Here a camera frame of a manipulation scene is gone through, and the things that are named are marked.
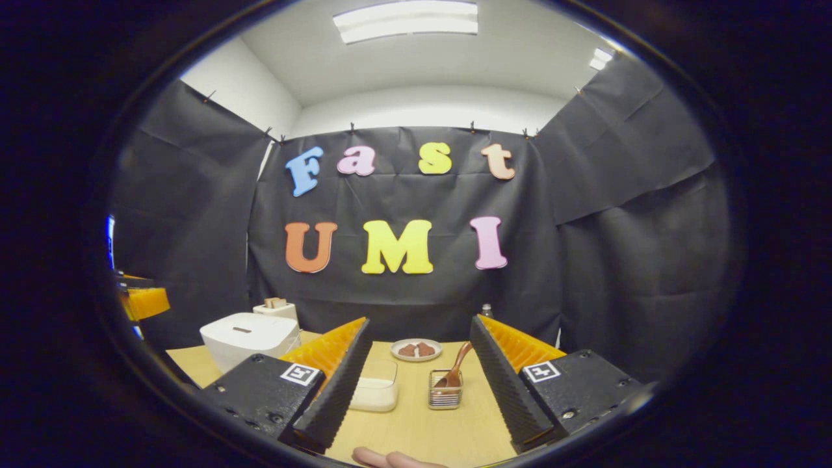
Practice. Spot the white round plate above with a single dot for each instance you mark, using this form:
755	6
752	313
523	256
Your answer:
416	359

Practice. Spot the white toaster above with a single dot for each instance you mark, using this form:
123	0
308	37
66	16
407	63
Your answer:
279	313

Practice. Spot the long ceiling light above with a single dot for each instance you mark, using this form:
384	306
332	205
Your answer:
406	19

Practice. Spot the computer monitor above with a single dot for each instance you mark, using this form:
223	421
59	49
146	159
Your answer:
110	244

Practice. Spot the metal mesh chopstick holder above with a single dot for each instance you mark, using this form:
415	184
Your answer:
445	398

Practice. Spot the brown meat piece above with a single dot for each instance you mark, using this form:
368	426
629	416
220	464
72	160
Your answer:
407	350
426	350

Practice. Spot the white rice cooker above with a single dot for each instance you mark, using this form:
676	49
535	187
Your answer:
247	335

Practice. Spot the clear container of rice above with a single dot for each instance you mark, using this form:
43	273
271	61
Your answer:
374	393

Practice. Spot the black backdrop cloth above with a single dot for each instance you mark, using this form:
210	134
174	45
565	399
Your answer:
617	273

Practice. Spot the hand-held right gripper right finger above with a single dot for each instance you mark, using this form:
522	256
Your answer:
507	383

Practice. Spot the brown wooden spoon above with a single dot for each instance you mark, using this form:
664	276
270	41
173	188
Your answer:
455	370

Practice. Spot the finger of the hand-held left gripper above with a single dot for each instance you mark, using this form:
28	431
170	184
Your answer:
146	302

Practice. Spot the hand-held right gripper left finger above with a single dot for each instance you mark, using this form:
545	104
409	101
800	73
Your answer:
331	390

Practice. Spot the small ceiling light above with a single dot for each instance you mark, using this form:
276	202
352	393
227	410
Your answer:
601	58

